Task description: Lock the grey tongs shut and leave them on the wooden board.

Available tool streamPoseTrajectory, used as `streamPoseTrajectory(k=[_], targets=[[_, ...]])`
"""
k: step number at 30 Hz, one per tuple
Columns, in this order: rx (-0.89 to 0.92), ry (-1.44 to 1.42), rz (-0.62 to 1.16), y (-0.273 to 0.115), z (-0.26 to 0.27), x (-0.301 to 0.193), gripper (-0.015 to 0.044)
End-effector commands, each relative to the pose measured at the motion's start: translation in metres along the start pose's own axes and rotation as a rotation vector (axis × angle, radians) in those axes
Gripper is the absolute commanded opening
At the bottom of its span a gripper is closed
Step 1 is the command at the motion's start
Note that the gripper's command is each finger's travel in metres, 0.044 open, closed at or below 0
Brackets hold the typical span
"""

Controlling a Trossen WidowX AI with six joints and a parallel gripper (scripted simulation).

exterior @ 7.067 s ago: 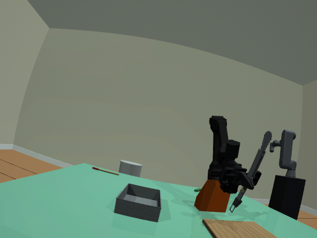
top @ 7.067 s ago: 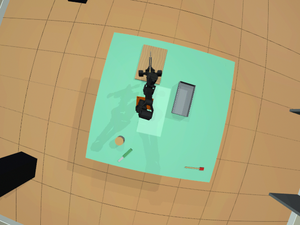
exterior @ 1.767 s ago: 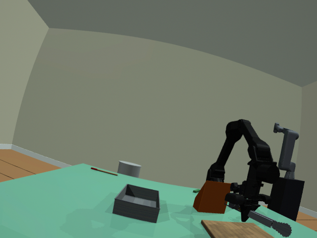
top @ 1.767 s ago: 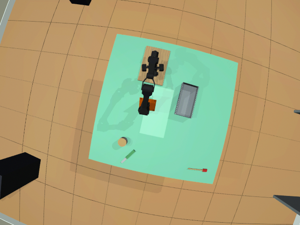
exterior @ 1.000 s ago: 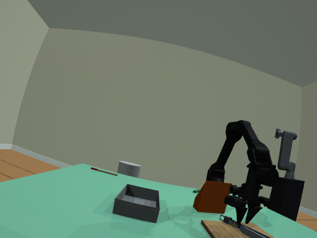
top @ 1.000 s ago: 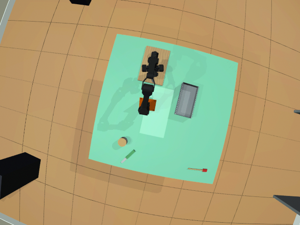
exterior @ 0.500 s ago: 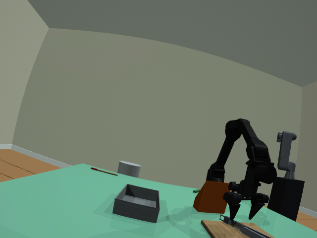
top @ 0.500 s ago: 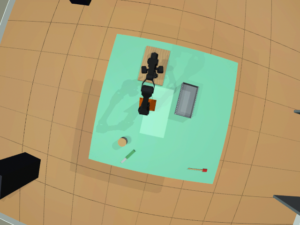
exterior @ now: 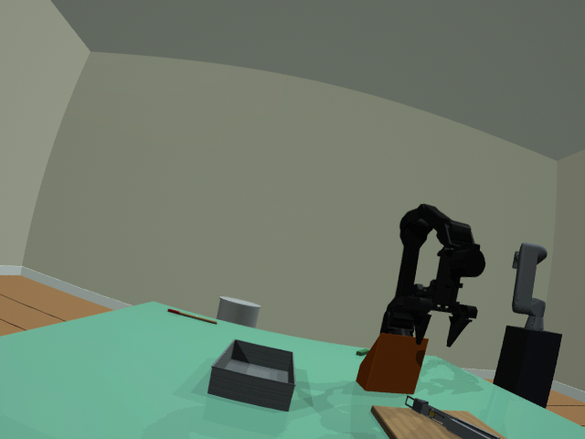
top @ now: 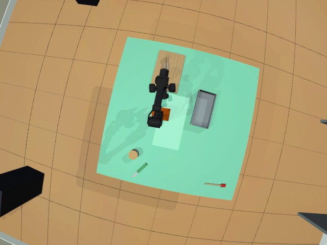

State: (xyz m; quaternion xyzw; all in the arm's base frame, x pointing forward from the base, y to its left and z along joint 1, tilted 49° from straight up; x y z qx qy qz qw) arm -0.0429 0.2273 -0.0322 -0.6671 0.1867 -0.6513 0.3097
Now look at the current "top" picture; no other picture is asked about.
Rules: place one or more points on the light brown wooden board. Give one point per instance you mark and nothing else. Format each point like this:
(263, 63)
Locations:
(175, 66)

